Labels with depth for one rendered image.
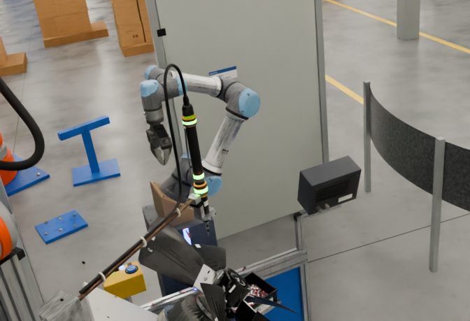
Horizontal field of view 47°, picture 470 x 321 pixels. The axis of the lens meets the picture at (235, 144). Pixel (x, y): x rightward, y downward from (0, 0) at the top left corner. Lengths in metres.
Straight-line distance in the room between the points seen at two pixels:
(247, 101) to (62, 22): 8.73
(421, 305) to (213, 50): 2.06
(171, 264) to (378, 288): 2.10
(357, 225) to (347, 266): 0.48
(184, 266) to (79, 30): 9.35
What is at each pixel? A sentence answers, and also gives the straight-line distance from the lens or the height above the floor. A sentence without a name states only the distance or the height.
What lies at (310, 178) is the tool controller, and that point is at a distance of 2.43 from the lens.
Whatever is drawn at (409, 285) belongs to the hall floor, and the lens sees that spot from 3.77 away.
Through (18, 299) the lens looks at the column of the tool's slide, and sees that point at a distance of 1.32.
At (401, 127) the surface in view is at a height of 0.90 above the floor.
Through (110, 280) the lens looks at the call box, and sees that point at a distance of 2.31.
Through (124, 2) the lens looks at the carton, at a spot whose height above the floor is 0.86.
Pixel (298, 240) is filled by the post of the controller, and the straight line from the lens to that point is 2.58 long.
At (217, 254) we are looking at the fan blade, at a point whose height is 1.16.
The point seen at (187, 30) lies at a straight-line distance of 3.54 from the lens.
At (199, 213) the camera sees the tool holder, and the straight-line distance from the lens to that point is 1.82.
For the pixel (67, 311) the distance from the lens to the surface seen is 1.44.
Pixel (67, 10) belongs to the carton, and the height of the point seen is 0.58.
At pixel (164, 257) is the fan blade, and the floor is 1.37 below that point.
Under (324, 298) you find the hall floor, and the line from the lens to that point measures 3.65.
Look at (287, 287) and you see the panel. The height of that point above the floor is 0.67.
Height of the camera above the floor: 2.47
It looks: 26 degrees down
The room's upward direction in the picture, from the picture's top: 7 degrees counter-clockwise
